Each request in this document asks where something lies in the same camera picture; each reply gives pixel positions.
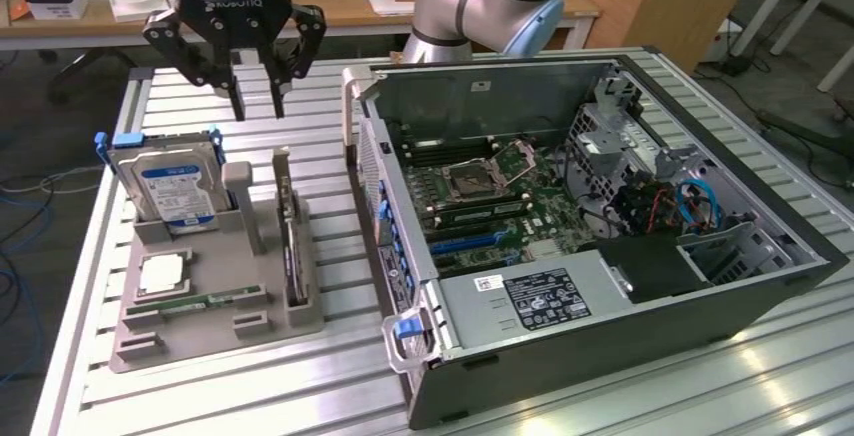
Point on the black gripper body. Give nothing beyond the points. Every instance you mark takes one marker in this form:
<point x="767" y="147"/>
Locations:
<point x="227" y="6"/>

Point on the graphics card with metal bracket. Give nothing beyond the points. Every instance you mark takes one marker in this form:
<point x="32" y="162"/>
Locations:
<point x="294" y="246"/>

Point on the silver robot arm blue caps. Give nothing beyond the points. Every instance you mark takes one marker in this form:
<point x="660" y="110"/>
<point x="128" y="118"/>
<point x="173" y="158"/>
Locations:
<point x="454" y="6"/>

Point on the wooden desk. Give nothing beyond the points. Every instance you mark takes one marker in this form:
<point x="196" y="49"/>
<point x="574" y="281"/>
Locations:
<point x="354" y="20"/>

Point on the white round holder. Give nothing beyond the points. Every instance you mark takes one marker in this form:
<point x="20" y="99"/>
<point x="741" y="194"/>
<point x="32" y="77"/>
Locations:
<point x="139" y="2"/>

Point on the black chair base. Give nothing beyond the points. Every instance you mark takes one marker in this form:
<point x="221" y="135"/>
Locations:
<point x="80" y="71"/>

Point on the white box with black lid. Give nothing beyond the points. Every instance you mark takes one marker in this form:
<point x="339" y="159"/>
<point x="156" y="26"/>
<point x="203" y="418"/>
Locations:
<point x="53" y="6"/>

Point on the black RAM slots bank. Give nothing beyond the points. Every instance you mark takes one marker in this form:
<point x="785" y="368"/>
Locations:
<point x="447" y="148"/>

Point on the blue card retainer strip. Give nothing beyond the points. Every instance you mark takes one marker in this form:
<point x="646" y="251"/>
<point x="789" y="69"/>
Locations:
<point x="383" y="211"/>

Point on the CPU socket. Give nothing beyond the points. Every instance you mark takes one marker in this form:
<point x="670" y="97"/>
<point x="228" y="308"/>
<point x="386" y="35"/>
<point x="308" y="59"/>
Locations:
<point x="470" y="181"/>

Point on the metal socket cover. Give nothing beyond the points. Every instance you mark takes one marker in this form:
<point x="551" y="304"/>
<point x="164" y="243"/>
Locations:
<point x="515" y="158"/>

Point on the black RAM stick with label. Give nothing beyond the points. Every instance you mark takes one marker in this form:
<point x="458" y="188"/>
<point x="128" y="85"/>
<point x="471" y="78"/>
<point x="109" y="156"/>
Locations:
<point x="480" y="210"/>

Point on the silver CPU chip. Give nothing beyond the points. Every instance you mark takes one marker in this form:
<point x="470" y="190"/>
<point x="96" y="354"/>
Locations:
<point x="163" y="273"/>

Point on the green RAM stick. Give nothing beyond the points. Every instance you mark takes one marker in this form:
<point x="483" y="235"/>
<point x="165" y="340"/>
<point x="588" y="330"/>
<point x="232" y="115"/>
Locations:
<point x="187" y="301"/>

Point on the green motherboard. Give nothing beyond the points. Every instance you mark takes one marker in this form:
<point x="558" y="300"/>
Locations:
<point x="554" y="221"/>

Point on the metal drive cage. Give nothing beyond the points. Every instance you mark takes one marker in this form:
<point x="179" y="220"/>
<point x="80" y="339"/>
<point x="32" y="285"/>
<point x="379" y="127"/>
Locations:
<point x="614" y="156"/>

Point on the grey parts rack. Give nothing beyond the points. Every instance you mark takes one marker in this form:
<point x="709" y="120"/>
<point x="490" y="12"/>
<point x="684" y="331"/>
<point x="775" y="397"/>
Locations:
<point x="220" y="316"/>

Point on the wooden cabinet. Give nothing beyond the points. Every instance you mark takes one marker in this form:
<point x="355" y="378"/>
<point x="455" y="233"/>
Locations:
<point x="667" y="6"/>

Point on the blue case release tab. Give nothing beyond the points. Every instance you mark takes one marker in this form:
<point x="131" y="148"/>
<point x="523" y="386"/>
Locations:
<point x="407" y="328"/>

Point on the grey power supply unit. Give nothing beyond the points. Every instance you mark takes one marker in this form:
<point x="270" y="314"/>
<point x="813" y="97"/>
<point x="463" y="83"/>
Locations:
<point x="534" y="301"/>

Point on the black power adapter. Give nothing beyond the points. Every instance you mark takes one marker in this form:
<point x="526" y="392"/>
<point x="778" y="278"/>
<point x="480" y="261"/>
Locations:
<point x="730" y="66"/>

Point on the black plastic cover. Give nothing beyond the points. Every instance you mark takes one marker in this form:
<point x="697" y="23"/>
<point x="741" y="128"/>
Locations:
<point x="654" y="268"/>

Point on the grey disk bay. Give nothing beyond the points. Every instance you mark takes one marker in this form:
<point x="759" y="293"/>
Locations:
<point x="727" y="251"/>

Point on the black open PC case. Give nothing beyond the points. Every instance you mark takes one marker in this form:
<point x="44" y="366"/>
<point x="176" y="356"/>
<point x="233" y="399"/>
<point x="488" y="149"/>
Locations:
<point x="600" y="356"/>

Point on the black floor stand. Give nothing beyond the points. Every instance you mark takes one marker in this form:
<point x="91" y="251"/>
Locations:
<point x="807" y="131"/>

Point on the hard disk with blue bracket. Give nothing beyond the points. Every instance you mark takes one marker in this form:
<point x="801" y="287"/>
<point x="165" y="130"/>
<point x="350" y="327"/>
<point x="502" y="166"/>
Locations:
<point x="167" y="191"/>

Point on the white table frame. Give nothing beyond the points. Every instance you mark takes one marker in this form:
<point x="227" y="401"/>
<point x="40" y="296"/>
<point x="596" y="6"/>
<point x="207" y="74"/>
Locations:
<point x="802" y="11"/>

